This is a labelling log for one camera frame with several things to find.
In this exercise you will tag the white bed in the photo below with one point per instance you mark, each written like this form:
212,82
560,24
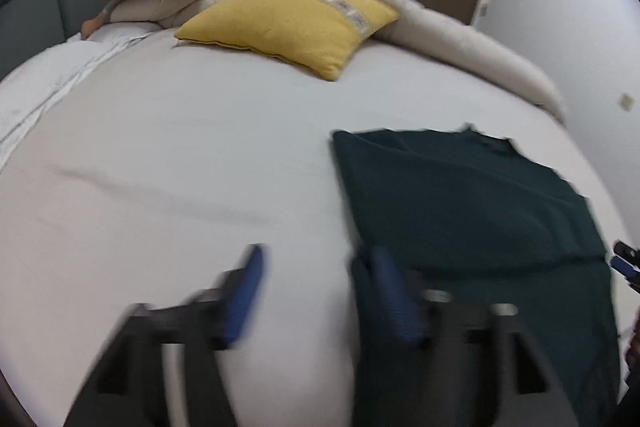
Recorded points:
175,187

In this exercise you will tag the dark green shirt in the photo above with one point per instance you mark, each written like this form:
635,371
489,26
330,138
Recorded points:
465,227

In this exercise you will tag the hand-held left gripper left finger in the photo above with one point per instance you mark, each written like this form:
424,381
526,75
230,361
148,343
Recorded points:
245,292

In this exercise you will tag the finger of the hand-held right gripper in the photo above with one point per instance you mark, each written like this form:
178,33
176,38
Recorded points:
626,263

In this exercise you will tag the beige duvet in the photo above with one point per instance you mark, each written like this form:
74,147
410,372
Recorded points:
380,2

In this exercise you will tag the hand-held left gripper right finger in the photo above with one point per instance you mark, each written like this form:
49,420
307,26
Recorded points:
395,297

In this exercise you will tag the white pillow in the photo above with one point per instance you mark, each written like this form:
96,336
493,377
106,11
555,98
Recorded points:
55,72

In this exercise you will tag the yellow pillow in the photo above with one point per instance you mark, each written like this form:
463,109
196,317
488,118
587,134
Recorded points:
290,19

